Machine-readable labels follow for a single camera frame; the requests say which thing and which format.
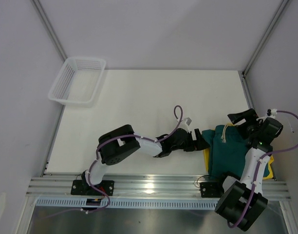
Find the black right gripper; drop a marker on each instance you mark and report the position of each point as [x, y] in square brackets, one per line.
[250, 115]

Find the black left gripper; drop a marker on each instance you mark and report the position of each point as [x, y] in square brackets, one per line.
[199, 143]

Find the yellow shorts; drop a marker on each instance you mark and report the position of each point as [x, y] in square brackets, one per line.
[206, 158]

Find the green shorts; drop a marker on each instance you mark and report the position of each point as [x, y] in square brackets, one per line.
[227, 153]

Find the white plastic basket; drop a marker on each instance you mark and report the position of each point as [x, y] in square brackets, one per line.
[79, 82]

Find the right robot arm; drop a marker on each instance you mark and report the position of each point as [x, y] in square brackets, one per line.
[242, 203]

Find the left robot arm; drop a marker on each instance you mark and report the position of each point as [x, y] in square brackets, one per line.
[117, 145]

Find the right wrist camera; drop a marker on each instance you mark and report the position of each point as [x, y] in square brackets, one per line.
[271, 113]

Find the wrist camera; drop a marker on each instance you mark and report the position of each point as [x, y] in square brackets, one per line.
[186, 123]
[271, 113]

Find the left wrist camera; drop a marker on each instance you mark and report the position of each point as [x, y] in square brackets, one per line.
[186, 123]

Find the right corner aluminium post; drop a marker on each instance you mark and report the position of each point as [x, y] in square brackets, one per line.
[275, 19]

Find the corner aluminium post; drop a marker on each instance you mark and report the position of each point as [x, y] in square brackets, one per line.
[39, 9]
[275, 19]

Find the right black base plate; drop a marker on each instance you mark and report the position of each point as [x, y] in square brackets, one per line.
[209, 186]

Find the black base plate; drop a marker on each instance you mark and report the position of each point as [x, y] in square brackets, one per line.
[209, 186]
[82, 188]

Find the aluminium rail frame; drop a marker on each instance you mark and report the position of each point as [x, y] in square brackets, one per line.
[125, 186]

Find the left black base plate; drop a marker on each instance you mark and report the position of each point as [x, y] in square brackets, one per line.
[82, 188]

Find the white slotted cable duct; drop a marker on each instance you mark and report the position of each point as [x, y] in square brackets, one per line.
[196, 204]

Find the left corner aluminium post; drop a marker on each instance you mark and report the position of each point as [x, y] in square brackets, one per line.
[39, 9]

